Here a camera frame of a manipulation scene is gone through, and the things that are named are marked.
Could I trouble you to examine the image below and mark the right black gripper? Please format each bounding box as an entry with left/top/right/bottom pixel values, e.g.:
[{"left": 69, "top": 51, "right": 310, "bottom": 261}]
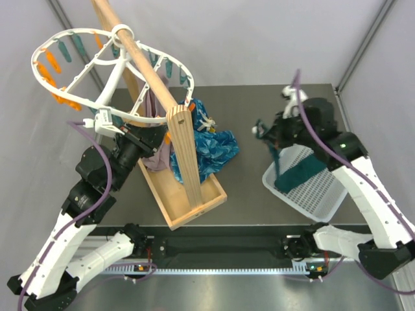
[{"left": 263, "top": 109, "right": 317, "bottom": 149}]

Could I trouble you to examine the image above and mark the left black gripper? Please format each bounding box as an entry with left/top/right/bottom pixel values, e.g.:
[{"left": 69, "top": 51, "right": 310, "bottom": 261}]
[{"left": 112, "top": 121, "right": 171, "bottom": 191}]

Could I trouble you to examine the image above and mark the dark teal sock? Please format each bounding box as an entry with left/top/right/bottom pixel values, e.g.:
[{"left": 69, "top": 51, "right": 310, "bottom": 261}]
[
  {"left": 274, "top": 154, "right": 327, "bottom": 194},
  {"left": 252, "top": 119, "right": 281, "bottom": 179}
]

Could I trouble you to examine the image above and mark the blue patterned cloth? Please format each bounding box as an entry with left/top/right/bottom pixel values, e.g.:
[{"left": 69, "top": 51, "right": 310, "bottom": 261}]
[{"left": 189, "top": 98, "right": 240, "bottom": 183}]

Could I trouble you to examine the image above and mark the white round clip hanger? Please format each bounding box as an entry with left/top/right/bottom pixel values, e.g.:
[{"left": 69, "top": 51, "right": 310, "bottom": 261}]
[{"left": 30, "top": 23, "right": 195, "bottom": 123}]

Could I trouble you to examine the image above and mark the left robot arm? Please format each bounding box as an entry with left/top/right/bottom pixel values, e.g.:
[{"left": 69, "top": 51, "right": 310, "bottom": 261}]
[{"left": 7, "top": 122, "right": 167, "bottom": 310}]

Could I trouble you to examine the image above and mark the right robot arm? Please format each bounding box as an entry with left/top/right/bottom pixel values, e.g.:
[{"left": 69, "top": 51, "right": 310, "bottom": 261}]
[{"left": 253, "top": 97, "right": 414, "bottom": 281}]

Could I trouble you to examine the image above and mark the lilac cloth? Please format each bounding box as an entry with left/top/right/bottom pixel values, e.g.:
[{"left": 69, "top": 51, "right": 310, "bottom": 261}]
[{"left": 129, "top": 71, "right": 172, "bottom": 172}]

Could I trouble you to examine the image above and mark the wooden rod stand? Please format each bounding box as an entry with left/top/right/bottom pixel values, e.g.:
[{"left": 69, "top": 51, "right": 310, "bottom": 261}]
[{"left": 93, "top": 1, "right": 227, "bottom": 230}]

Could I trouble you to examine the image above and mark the white perforated plastic basket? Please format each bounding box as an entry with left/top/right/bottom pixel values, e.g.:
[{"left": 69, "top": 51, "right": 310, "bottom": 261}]
[{"left": 262, "top": 163, "right": 348, "bottom": 222}]

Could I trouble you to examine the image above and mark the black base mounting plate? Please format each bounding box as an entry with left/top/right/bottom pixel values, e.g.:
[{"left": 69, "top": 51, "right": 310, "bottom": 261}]
[{"left": 80, "top": 226, "right": 341, "bottom": 263}]

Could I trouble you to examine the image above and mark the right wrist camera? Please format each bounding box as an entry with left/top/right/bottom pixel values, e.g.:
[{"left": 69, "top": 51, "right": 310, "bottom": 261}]
[{"left": 281, "top": 85, "right": 308, "bottom": 119}]

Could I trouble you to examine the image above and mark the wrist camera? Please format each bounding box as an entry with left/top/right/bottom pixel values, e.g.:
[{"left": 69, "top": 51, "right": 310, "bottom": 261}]
[
  {"left": 82, "top": 108, "right": 124, "bottom": 138},
  {"left": 281, "top": 85, "right": 308, "bottom": 119}
]

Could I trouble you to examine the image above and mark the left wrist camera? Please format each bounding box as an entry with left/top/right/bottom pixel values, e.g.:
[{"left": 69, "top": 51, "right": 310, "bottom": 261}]
[{"left": 82, "top": 108, "right": 124, "bottom": 138}]

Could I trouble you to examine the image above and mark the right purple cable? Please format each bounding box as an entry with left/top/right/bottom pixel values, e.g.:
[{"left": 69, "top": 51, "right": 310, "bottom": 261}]
[{"left": 290, "top": 68, "right": 415, "bottom": 295}]

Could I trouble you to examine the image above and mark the purple cable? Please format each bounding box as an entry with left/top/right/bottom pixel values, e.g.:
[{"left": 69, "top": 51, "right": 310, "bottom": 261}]
[
  {"left": 16, "top": 120, "right": 113, "bottom": 310},
  {"left": 290, "top": 68, "right": 415, "bottom": 295}
]

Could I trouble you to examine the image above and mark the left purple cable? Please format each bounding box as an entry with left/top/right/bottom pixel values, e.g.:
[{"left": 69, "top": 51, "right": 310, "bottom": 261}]
[{"left": 16, "top": 120, "right": 113, "bottom": 310}]

